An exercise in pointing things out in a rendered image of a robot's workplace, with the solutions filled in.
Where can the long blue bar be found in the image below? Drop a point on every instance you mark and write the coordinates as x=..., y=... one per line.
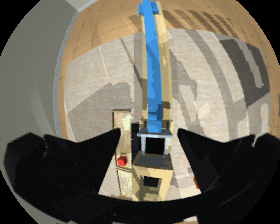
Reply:
x=153, y=88

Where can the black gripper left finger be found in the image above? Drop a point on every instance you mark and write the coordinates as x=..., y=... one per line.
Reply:
x=90, y=158

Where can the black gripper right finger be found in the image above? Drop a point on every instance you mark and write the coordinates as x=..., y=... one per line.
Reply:
x=209, y=158

